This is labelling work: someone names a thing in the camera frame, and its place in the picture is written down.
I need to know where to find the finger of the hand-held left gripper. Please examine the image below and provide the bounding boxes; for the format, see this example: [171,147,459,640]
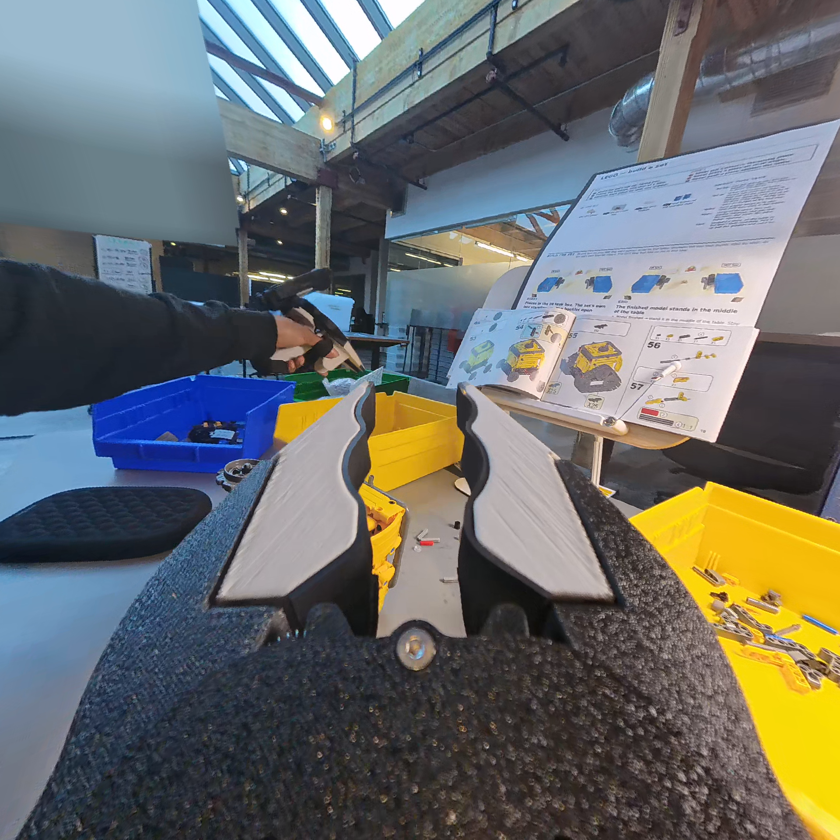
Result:
[308,314,366,375]

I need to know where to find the background wooden desk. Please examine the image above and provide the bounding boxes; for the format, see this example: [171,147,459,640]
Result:
[344,331,411,371]

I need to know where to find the person's left hand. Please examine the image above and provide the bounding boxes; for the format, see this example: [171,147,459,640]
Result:
[272,314,324,375]

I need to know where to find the cluster of coloured brick parts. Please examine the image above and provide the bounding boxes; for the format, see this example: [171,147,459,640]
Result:
[692,564,840,693]

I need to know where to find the instruction manual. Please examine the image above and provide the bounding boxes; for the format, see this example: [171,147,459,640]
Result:
[446,308,759,444]

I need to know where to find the black office chair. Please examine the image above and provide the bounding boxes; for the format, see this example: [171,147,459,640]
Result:
[663,341,840,496]

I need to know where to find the pale grey desk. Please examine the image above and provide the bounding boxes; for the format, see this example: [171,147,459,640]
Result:
[0,407,644,840]

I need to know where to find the rounded wooden board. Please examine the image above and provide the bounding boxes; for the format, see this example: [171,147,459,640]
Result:
[482,266,532,312]

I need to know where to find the white printed instruction sheet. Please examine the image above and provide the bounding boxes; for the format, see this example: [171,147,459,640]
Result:
[515,120,840,329]

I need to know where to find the white plastic bags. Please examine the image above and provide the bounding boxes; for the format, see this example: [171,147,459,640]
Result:
[322,367,385,398]

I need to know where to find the blue storage bin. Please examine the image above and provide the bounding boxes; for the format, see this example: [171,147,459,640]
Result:
[92,374,296,475]

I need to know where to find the large yellow storage bin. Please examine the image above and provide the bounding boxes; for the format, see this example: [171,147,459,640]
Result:
[274,392,463,493]

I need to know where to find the pile of small brick parts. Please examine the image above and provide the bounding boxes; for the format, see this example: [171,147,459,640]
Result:
[413,521,460,585]

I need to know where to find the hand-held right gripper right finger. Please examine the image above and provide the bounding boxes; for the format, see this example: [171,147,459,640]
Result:
[456,382,618,637]

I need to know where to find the yellow brick toy truck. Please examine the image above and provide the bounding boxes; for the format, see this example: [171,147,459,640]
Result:
[217,459,408,614]

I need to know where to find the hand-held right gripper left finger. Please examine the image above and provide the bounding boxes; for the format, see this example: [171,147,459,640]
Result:
[215,382,382,637]

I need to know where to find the white printed notice board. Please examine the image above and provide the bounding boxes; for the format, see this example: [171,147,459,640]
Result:
[95,235,154,295]

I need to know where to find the silver ventilation duct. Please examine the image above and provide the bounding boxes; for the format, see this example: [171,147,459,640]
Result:
[609,13,840,148]

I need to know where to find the green storage bin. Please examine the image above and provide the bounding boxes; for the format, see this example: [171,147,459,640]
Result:
[282,369,411,403]

